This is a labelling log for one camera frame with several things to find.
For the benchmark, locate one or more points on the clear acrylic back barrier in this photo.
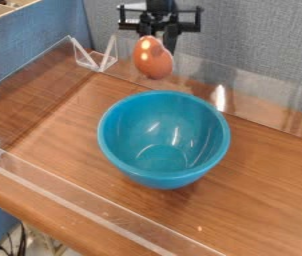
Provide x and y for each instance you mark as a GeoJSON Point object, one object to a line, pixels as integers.
{"type": "Point", "coordinates": [251, 96]}

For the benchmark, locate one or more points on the brown white toy mushroom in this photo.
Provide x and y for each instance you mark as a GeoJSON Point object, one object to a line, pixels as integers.
{"type": "Point", "coordinates": [153, 59]}

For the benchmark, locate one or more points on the blue plastic bowl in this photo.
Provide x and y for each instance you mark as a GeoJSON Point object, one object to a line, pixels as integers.
{"type": "Point", "coordinates": [163, 137]}

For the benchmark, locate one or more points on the clear acrylic left barrier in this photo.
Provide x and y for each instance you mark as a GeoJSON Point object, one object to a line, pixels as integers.
{"type": "Point", "coordinates": [36, 89]}

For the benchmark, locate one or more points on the clear acrylic corner bracket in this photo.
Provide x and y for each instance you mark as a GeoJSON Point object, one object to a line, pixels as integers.
{"type": "Point", "coordinates": [94, 60]}

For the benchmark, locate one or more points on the clear acrylic front barrier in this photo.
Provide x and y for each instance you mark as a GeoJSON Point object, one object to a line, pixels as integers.
{"type": "Point", "coordinates": [147, 233]}

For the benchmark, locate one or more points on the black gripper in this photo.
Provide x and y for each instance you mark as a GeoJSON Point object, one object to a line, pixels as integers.
{"type": "Point", "coordinates": [151, 17]}

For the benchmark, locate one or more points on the clear acrylic barrier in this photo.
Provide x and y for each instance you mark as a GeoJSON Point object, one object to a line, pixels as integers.
{"type": "Point", "coordinates": [251, 96]}
{"type": "Point", "coordinates": [147, 233]}
{"type": "Point", "coordinates": [36, 89]}

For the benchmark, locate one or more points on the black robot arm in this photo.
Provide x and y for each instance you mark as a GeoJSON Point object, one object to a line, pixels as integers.
{"type": "Point", "coordinates": [155, 16]}

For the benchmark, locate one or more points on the blue partition panel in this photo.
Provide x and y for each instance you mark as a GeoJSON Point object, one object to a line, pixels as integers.
{"type": "Point", "coordinates": [34, 28]}

